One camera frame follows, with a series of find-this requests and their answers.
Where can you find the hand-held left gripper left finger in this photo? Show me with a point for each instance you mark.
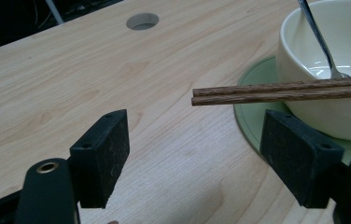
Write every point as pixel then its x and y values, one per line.
pixel 102 161

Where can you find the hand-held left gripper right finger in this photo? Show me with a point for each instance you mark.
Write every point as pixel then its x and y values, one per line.
pixel 298 161

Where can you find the single brown chopstick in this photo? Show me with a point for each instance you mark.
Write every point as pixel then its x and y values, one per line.
pixel 273 88
pixel 257 99

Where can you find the cream ceramic bowl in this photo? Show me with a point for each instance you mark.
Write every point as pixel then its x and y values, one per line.
pixel 344 37

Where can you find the green round saucer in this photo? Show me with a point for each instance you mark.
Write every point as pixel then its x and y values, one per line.
pixel 254 115

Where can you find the metal spoon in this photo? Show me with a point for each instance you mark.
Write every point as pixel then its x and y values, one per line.
pixel 318 37

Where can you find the white metal stand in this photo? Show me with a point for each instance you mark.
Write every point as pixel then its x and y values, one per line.
pixel 54 11

